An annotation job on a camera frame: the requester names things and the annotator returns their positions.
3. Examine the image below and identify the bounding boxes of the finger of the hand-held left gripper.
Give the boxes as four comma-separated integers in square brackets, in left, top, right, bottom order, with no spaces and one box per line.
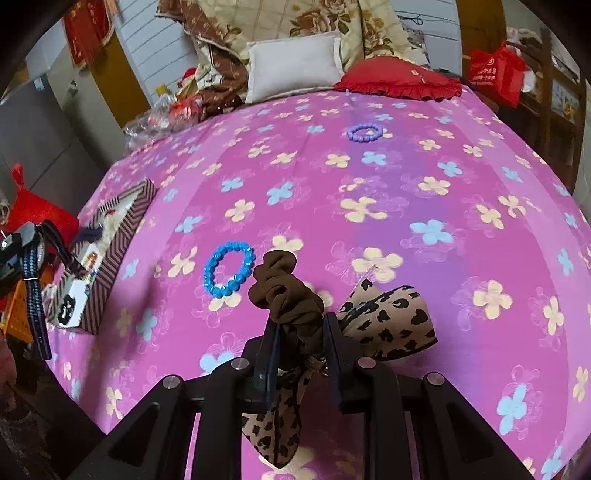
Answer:
[0,261,24,289]
[0,222,37,260]

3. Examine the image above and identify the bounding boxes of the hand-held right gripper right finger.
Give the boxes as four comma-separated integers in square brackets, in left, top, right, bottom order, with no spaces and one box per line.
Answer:
[322,313,527,480]

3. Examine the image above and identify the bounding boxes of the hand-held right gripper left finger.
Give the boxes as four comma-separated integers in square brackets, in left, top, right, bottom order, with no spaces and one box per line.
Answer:
[69,318,284,480]

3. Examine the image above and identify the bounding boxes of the blue striped strap watch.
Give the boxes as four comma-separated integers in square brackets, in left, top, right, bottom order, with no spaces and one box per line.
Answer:
[18,220,88,361]

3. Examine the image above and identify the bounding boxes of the brown scrunchie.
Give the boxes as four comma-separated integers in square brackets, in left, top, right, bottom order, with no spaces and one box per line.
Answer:
[248,250,326,365]

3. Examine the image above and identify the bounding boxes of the leopard print ribbon bow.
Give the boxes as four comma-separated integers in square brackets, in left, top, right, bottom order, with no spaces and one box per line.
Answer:
[241,277,438,469]

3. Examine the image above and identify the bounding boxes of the chevron striped box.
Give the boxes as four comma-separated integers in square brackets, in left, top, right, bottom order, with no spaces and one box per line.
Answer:
[44,179,158,335]

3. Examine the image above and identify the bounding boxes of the blue bead bracelet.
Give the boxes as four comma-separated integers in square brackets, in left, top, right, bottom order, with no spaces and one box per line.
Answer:
[203,242,257,298]

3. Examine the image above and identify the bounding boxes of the orange perforated basket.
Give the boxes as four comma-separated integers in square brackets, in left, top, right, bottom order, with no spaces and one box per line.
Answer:
[0,277,47,344]

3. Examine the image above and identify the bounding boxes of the grey cabinet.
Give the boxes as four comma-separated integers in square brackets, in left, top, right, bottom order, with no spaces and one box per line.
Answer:
[0,65,112,222]

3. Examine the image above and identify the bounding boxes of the clear plastic bags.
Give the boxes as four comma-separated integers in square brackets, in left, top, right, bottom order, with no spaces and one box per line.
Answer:
[122,92,204,151]

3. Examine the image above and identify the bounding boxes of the brown wooden door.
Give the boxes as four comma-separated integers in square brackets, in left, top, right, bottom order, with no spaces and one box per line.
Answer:
[92,28,151,130]

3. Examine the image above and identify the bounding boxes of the plastic bottle with yellow cap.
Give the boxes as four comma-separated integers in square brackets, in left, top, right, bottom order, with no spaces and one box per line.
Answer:
[154,84,178,116]

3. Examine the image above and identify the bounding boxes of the red packet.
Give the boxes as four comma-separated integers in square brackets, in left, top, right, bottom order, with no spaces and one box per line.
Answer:
[168,97,204,123]

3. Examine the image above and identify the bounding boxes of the red hanging decoration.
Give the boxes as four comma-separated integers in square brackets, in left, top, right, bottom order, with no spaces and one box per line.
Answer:
[65,0,116,63]

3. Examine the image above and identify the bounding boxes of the red ruffled pillow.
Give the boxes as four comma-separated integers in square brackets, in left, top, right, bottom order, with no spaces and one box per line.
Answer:
[332,58,463,101]

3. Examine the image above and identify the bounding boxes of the white pillow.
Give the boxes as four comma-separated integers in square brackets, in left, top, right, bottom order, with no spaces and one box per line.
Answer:
[244,34,346,104]

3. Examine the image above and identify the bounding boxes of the red shopping bag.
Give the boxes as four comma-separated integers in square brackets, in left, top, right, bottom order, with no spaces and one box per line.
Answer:
[468,41,527,109]

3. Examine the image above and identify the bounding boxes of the wooden chair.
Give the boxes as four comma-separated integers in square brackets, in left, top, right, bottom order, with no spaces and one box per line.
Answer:
[517,28,589,185]

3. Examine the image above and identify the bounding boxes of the floral quilt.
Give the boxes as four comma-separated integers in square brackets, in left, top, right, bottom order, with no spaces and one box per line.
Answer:
[154,0,416,116]

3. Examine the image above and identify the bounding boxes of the purple bead bracelet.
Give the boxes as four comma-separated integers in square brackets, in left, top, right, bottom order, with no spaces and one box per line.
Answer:
[346,124,385,143]

